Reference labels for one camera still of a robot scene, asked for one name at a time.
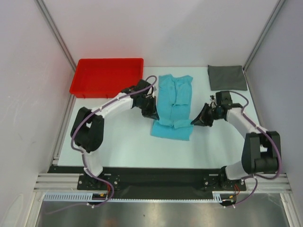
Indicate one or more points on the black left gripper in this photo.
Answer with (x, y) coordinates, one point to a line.
(152, 113)

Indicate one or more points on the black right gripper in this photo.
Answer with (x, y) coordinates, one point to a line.
(202, 119)

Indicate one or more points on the light blue t-shirt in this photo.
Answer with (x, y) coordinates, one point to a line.
(174, 107)

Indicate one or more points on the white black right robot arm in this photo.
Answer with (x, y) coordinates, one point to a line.
(261, 153)

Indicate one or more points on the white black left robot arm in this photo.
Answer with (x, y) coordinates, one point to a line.
(87, 132)

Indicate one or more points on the folded grey t-shirt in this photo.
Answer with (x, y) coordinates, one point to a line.
(226, 78)

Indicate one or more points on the red plastic tray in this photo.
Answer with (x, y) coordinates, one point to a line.
(105, 78)

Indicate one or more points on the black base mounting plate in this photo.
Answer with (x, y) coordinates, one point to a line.
(165, 183)

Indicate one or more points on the white slotted cable duct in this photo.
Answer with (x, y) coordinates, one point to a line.
(92, 197)

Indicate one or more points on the aluminium front frame rail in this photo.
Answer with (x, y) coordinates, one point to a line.
(69, 182)

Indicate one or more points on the right aluminium corner post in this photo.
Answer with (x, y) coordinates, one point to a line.
(269, 23)

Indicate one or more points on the aluminium corner post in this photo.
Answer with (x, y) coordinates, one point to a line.
(269, 23)
(55, 31)

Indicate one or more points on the left aluminium corner post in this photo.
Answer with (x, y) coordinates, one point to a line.
(55, 31)

